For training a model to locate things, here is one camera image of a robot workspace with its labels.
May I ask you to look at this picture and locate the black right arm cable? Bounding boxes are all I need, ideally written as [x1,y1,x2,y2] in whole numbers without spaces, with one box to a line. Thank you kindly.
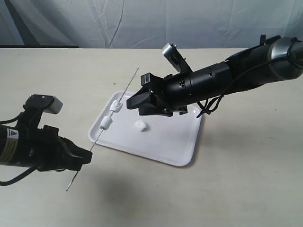
[196,37,299,119]

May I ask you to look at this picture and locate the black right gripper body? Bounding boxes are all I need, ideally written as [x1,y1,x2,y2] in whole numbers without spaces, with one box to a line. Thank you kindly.
[141,73,193,115]

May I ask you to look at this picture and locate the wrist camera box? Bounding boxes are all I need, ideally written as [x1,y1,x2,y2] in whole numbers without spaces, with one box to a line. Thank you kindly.
[161,43,192,73]
[23,94,63,114]

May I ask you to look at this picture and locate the thin metal skewer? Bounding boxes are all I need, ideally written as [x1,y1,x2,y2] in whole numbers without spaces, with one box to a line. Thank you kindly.
[65,67,139,192]

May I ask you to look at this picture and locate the grey-blue backdrop curtain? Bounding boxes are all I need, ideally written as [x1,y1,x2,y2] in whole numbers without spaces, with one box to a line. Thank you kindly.
[0,0,303,48]

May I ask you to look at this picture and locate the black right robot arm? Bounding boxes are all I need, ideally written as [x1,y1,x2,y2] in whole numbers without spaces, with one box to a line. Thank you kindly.
[126,35,303,117]

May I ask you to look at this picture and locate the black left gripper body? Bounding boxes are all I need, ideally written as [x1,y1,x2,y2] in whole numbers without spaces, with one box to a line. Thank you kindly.
[18,108,71,172]

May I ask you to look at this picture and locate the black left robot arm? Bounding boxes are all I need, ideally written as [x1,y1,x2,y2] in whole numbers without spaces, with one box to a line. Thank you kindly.
[0,106,92,172]

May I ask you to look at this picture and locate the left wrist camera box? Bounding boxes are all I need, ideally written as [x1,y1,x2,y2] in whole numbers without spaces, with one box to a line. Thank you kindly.
[23,94,63,114]

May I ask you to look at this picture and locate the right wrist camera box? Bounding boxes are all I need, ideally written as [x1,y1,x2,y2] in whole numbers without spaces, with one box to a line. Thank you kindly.
[161,43,192,73]

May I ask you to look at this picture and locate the white marshmallow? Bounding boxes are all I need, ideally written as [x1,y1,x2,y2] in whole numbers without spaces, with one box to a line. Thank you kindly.
[134,120,148,131]
[99,116,113,130]
[110,100,123,113]

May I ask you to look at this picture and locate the white rectangular plastic tray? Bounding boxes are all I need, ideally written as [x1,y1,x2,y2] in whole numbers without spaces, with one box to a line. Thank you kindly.
[88,91,202,166]

